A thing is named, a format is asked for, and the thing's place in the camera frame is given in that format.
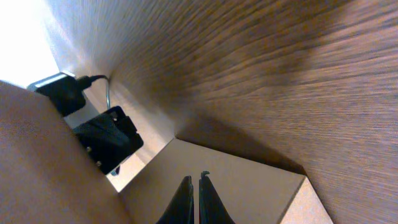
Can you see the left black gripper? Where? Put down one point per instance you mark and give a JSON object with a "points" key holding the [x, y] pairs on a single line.
{"points": [[109, 139]]}

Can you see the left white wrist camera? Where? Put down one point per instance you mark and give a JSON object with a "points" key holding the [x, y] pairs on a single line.
{"points": [[62, 90]]}

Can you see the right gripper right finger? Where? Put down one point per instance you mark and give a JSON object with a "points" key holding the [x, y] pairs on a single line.
{"points": [[211, 208]]}

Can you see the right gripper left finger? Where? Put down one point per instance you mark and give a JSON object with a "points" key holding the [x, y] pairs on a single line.
{"points": [[181, 207]]}

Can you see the cardboard box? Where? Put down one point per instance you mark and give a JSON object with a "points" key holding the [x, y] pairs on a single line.
{"points": [[47, 177]]}

